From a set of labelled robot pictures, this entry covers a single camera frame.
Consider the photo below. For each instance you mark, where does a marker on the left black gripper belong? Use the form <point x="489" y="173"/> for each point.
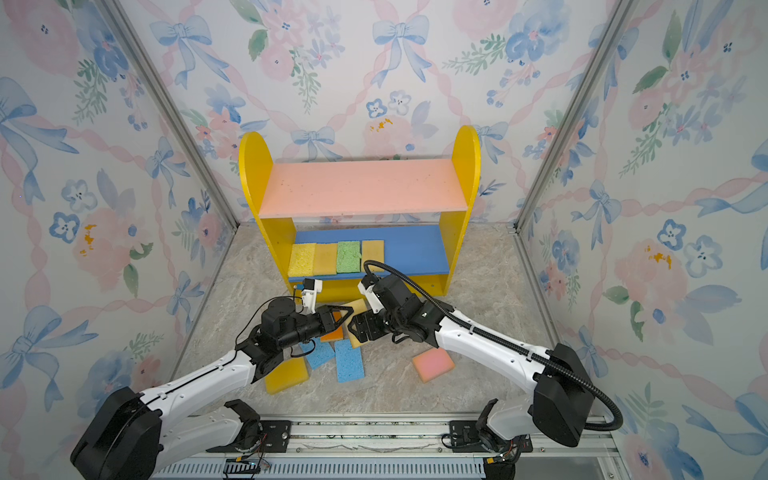
<point x="328" y="320"/>

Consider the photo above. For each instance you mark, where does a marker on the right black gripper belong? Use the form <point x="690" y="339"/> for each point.
<point x="361" y="322"/>

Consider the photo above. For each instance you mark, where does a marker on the small yellow sponge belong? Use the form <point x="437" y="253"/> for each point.
<point x="359" y="306"/>

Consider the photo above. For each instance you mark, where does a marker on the blue sponge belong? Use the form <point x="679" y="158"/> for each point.
<point x="317" y="353"/>
<point x="349" y="362"/>

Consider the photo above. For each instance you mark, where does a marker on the yellow sponge with green back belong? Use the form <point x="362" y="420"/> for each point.
<point x="325" y="259"/>

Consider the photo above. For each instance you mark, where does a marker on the bright yellow cellulose sponge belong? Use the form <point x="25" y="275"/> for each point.
<point x="301" y="263"/>

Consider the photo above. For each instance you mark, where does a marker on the pale yellow sponge underneath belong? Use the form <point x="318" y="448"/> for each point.
<point x="372" y="250"/>

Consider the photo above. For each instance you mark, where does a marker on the pink orange sponge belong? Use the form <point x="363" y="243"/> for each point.
<point x="433" y="363"/>

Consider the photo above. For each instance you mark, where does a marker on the yellow pink blue toy shelf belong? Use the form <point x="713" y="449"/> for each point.
<point x="280" y="193"/>

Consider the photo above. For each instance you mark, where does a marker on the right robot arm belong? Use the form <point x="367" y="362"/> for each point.
<point x="558" y="399"/>

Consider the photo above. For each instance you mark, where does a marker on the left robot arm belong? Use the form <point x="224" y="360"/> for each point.
<point x="135" y="434"/>

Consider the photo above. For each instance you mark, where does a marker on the thick yellow sponge front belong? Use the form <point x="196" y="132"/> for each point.
<point x="288" y="374"/>

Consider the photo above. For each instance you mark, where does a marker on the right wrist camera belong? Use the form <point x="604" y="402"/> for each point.
<point x="380" y="292"/>

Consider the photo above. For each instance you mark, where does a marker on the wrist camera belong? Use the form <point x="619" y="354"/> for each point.
<point x="310" y="289"/>
<point x="380" y="292"/>

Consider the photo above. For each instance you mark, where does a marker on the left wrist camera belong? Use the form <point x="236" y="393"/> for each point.
<point x="310" y="289"/>

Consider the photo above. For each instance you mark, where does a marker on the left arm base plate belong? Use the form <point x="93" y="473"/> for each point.
<point x="265" y="436"/>

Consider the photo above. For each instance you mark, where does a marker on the aluminium mounting rail frame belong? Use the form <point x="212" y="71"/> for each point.
<point x="435" y="446"/>

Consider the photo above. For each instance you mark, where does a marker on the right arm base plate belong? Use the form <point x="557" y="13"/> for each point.
<point x="465" y="436"/>

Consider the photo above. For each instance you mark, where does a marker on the left corner aluminium post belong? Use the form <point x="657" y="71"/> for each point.
<point x="117" y="19"/>

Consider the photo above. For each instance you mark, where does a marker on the corner aluminium post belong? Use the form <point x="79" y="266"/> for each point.
<point x="607" y="41"/>
<point x="117" y="19"/>

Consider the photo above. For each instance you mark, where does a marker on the right corner aluminium post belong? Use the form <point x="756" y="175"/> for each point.
<point x="607" y="41"/>

